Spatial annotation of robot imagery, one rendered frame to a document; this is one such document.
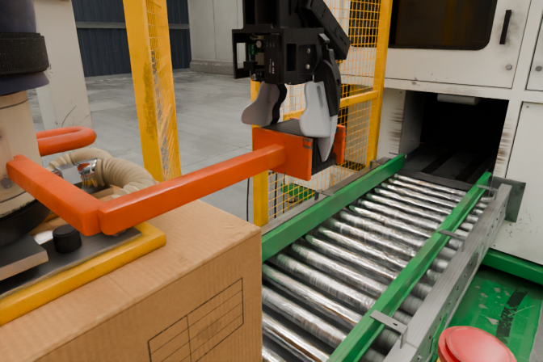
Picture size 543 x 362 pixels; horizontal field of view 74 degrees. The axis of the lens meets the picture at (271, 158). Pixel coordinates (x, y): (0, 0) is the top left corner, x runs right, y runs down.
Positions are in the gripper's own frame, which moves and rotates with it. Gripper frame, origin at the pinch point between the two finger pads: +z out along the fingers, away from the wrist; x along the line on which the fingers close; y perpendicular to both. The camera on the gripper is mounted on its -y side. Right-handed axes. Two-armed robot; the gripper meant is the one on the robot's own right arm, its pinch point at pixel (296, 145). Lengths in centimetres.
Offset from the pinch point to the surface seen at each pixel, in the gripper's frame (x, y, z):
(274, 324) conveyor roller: -26, -27, 65
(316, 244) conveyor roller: -41, -71, 67
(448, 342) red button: 20.9, 2.4, 16.3
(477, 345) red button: 23.3, 1.0, 16.3
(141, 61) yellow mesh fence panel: -66, -19, -6
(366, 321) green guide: -3, -36, 56
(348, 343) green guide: -3, -26, 56
